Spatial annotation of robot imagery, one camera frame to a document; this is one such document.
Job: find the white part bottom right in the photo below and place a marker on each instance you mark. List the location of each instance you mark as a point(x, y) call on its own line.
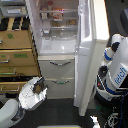
point(95, 121)

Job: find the white fridge bottom drawer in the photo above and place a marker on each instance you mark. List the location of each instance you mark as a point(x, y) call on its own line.
point(60, 88)

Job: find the white fridge drawer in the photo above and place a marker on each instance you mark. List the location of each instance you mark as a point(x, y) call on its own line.
point(57, 66)
point(60, 88)

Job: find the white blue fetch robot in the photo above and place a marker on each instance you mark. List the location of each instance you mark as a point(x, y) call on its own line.
point(112, 79)

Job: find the red food package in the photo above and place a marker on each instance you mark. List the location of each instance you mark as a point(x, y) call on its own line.
point(58, 14)

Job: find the white fridge middle drawer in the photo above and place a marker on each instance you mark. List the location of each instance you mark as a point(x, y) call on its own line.
point(57, 66)

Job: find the fridge glass shelf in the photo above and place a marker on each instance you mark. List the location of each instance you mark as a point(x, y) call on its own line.
point(47, 29)

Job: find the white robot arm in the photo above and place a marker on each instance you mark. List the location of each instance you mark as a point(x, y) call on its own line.
point(11, 113)

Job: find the grey box on cabinet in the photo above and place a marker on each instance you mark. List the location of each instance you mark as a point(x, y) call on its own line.
point(13, 11)

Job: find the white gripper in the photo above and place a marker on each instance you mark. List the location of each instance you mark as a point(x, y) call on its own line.
point(32, 93)

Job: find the wooden drawer cabinet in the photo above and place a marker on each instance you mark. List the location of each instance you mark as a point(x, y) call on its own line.
point(18, 56)

